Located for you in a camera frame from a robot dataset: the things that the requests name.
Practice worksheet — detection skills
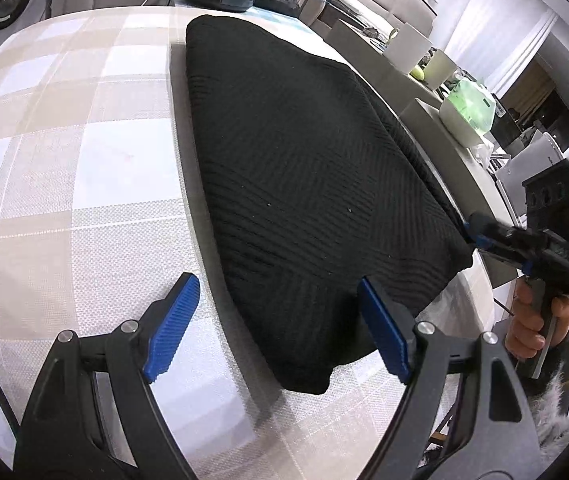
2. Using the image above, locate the person's right hand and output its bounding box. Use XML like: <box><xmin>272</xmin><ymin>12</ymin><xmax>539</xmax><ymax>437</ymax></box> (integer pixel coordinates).
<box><xmin>505</xmin><ymin>278</ymin><xmax>569</xmax><ymax>361</ymax></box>

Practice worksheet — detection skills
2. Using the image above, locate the white bowl with green bag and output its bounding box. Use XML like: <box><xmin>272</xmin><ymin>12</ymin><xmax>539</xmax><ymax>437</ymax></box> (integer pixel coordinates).
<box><xmin>439</xmin><ymin>78</ymin><xmax>496</xmax><ymax>148</ymax></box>

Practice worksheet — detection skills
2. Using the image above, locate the black knitted garment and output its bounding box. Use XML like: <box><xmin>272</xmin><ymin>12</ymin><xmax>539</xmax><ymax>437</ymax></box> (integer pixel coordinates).
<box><xmin>186</xmin><ymin>15</ymin><xmax>472</xmax><ymax>394</ymax></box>

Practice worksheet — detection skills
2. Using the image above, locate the white box on headboard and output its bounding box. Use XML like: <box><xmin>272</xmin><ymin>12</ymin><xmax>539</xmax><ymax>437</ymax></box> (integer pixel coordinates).
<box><xmin>383</xmin><ymin>24</ymin><xmax>432</xmax><ymax>75</ymax></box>

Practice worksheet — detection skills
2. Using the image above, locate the white checked bed sheet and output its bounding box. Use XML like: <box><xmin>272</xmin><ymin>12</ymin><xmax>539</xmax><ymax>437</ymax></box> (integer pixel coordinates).
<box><xmin>0</xmin><ymin>6</ymin><xmax>403</xmax><ymax>479</ymax></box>

